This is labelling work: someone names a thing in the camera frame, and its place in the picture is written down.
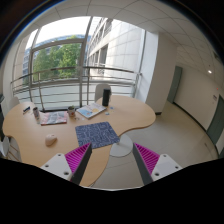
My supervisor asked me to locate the black thermos bottle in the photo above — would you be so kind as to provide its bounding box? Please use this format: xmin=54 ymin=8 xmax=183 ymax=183
xmin=102 ymin=88 xmax=111 ymax=106

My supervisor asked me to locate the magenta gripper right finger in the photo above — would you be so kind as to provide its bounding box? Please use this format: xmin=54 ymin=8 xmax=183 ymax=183
xmin=133 ymin=143 xmax=182 ymax=185

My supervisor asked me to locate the white round table base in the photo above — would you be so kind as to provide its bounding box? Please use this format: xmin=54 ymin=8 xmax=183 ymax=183
xmin=110 ymin=134 xmax=133 ymax=157

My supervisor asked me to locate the pink magazine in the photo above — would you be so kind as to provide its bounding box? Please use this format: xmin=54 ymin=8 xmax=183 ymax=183
xmin=41 ymin=111 xmax=67 ymax=125

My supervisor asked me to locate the blue patterned mouse pad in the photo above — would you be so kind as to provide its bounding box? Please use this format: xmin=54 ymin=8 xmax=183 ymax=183
xmin=75 ymin=122 xmax=120 ymax=149

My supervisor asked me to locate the small potted plant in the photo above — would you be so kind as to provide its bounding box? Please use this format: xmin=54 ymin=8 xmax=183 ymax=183
xmin=67 ymin=105 xmax=75 ymax=117

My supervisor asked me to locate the teal door far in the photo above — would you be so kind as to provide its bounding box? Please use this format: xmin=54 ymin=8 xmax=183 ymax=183
xmin=167 ymin=66 xmax=182 ymax=103

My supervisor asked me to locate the patterned mug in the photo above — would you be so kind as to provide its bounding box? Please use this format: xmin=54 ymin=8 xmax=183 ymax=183
xmin=33 ymin=107 xmax=40 ymax=118

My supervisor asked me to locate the white chair behind table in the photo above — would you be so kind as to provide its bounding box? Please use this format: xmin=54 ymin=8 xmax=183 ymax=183
xmin=95 ymin=84 xmax=111 ymax=100

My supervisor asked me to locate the open book blue cover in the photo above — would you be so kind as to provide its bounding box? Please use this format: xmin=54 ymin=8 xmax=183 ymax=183
xmin=76 ymin=103 xmax=106 ymax=119

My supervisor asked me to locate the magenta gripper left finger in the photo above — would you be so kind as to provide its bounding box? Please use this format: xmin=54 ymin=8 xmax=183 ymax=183
xmin=42 ymin=143 xmax=92 ymax=185

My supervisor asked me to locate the metal balcony railing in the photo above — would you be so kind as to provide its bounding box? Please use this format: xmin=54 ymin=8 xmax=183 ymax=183
xmin=11 ymin=66 xmax=140 ymax=111

